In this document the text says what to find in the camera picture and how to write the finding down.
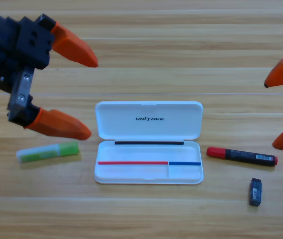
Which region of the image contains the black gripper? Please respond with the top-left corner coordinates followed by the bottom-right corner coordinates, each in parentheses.
top-left (0, 6), bottom-right (99, 127)

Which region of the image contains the green white highlighter pen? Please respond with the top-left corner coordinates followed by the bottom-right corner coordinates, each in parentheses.
top-left (16, 141), bottom-right (80, 164)

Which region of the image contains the red black marker pen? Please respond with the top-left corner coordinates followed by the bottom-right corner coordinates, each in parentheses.
top-left (206, 146), bottom-right (279, 167)

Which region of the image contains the black sleeved eraser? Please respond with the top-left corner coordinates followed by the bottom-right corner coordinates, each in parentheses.
top-left (249, 177), bottom-right (263, 207)

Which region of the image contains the white Unitree pencil case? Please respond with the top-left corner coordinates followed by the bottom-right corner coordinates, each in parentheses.
top-left (94, 100), bottom-right (204, 185)

